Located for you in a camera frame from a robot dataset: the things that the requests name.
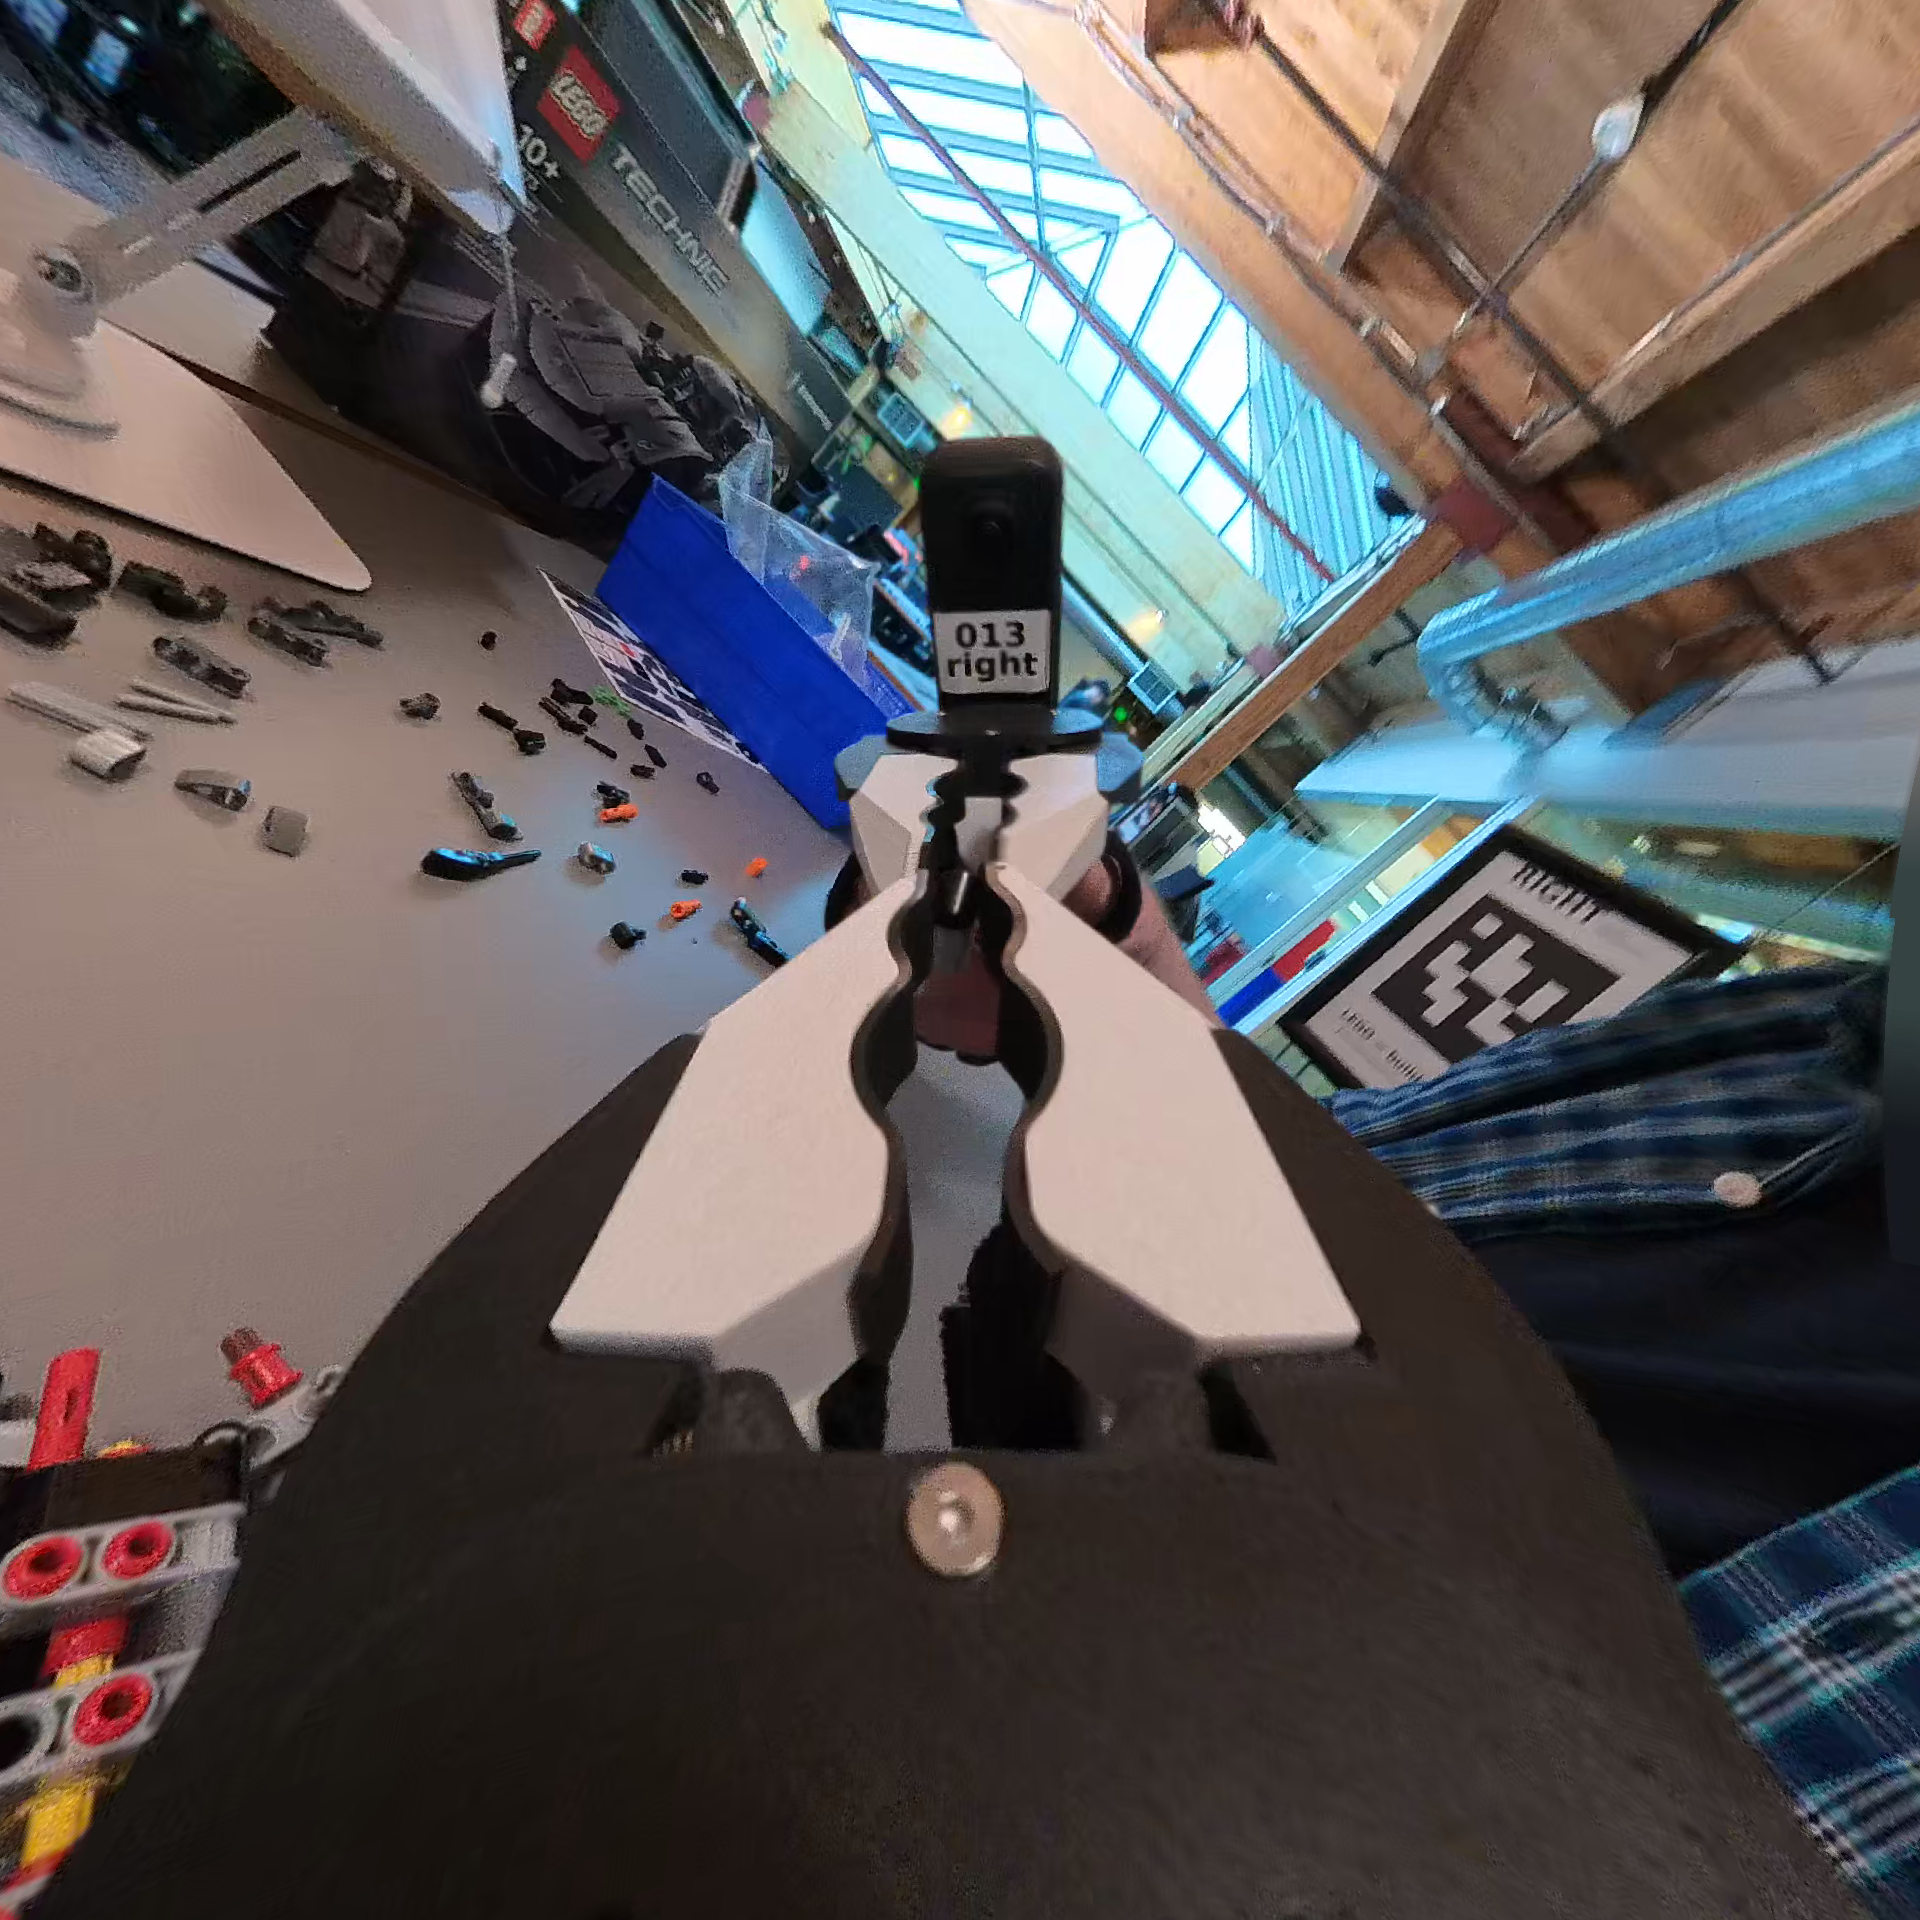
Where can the scattered small lego pieces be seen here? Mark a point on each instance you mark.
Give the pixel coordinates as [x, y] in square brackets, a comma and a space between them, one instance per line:
[464, 862]

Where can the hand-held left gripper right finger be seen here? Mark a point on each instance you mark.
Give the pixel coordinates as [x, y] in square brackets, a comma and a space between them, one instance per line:
[1184, 1185]

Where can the silver ventilation duct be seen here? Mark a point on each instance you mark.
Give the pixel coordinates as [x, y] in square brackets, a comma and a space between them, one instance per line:
[1650, 555]

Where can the lego chassis assembly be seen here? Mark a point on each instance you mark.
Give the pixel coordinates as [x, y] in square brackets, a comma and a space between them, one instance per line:
[106, 1576]

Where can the silver monitor stand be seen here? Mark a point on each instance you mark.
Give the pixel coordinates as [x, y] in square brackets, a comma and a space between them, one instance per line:
[181, 480]

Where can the clear plastic bag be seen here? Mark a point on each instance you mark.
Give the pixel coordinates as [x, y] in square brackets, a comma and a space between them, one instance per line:
[780, 524]

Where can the blue storage bin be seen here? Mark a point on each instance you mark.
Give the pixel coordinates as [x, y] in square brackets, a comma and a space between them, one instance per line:
[705, 628]

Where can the black lego set box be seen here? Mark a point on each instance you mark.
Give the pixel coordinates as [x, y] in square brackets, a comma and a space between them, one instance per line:
[630, 165]

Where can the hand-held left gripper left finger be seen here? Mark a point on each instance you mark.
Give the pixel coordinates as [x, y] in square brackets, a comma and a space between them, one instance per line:
[720, 1171]

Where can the skylight window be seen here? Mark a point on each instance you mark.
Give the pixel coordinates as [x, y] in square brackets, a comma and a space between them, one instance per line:
[1141, 284]

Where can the white monitor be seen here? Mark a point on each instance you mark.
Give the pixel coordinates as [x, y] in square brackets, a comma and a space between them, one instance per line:
[389, 89]

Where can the white pendant lamp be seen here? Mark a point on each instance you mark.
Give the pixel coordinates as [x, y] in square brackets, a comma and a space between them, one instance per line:
[1617, 129]

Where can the lego sticker sheet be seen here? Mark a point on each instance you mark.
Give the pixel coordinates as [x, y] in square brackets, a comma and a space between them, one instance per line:
[630, 661]

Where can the dark navy shirt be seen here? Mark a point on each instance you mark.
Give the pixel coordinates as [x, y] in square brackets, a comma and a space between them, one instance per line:
[1725, 1349]

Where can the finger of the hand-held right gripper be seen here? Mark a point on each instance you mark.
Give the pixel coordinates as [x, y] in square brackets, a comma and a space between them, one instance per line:
[1058, 819]
[887, 819]

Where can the black white marker sign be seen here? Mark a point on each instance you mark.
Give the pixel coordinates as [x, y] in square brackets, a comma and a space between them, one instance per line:
[1501, 973]

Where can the person's right hand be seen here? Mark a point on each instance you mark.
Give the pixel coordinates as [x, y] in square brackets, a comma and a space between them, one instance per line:
[1154, 944]

